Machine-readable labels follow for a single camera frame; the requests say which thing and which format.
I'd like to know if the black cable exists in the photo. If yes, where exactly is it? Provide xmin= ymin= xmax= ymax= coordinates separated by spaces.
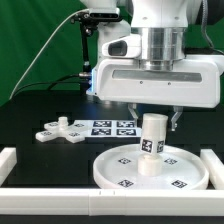
xmin=11 ymin=73 xmax=92 ymax=98

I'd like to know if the white camera cable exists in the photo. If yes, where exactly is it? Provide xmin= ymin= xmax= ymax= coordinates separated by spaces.
xmin=9 ymin=8 xmax=90 ymax=100

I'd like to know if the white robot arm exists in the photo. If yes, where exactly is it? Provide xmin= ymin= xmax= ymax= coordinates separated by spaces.
xmin=80 ymin=0 xmax=224 ymax=125

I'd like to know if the white marker tag sheet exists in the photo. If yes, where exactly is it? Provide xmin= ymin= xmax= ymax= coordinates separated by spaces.
xmin=70 ymin=120 xmax=141 ymax=138

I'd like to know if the white U-shaped fence frame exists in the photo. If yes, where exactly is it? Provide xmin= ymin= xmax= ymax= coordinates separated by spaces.
xmin=0 ymin=148 xmax=224 ymax=216

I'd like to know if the white round table top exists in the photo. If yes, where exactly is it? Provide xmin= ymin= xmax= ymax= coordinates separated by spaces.
xmin=93 ymin=144 xmax=209 ymax=190

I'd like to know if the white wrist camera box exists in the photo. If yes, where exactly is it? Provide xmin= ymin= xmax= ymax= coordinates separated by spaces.
xmin=102 ymin=34 xmax=141 ymax=58

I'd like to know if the white cross-shaped table base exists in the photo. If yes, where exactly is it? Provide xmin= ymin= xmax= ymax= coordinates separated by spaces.
xmin=35 ymin=116 xmax=88 ymax=143

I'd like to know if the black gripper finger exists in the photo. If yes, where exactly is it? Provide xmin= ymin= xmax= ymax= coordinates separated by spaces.
xmin=171 ymin=106 xmax=183 ymax=131
xmin=128 ymin=103 xmax=139 ymax=120

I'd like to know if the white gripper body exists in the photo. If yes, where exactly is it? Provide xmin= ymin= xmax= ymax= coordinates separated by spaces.
xmin=94 ymin=55 xmax=221 ymax=108

